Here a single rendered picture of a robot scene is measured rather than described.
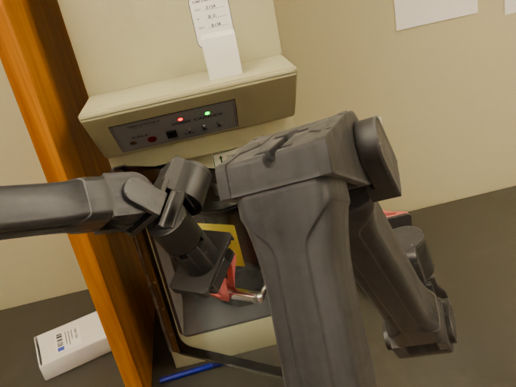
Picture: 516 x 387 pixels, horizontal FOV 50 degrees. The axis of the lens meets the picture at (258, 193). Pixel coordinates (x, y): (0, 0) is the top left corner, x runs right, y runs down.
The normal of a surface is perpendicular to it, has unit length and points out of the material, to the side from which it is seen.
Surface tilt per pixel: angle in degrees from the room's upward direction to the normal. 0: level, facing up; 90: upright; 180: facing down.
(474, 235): 0
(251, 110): 135
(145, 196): 57
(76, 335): 0
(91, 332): 0
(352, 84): 90
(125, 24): 90
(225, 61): 90
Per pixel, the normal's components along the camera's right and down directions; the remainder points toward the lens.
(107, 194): 0.58, -0.35
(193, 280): -0.36, -0.61
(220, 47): 0.07, 0.40
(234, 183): -0.40, -0.05
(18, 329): -0.18, -0.89
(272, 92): 0.23, 0.91
